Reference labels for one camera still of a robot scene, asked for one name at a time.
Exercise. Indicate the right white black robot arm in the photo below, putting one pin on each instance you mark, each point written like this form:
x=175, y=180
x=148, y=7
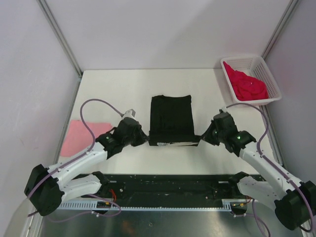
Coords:
x=292, y=200

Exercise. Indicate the white plastic basket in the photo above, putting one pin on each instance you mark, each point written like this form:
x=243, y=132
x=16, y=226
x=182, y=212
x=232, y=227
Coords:
x=254, y=66

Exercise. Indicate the right aluminium frame post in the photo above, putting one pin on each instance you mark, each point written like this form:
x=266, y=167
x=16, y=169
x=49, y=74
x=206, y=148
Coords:
x=286, y=17

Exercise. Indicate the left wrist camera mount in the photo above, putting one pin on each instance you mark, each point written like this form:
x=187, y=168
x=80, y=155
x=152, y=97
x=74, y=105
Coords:
x=129, y=114

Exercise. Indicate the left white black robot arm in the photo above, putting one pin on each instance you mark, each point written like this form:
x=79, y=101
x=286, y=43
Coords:
x=48, y=187

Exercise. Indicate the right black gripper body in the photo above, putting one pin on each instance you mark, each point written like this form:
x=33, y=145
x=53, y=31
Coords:
x=213, y=136

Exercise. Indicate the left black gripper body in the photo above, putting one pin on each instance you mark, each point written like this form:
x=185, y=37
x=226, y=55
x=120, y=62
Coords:
x=136, y=138

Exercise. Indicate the grey slotted cable duct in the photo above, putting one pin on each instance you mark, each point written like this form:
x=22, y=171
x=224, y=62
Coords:
x=99, y=205

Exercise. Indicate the aluminium frame post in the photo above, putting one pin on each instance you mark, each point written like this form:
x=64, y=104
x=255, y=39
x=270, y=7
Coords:
x=286, y=17
x=59, y=35

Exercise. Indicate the pink folded t shirt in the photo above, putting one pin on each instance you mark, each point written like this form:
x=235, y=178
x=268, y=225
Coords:
x=78, y=137

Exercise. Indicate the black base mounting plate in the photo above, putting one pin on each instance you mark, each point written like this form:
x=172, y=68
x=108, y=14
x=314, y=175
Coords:
x=170, y=190

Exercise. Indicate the red crumpled t shirt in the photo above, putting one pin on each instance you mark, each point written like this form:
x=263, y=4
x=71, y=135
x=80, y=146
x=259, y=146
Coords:
x=246, y=88

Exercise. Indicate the black t shirt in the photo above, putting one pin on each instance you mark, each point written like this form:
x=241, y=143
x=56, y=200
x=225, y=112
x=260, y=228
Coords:
x=171, y=122

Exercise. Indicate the left aluminium frame post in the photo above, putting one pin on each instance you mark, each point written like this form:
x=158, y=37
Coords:
x=59, y=35

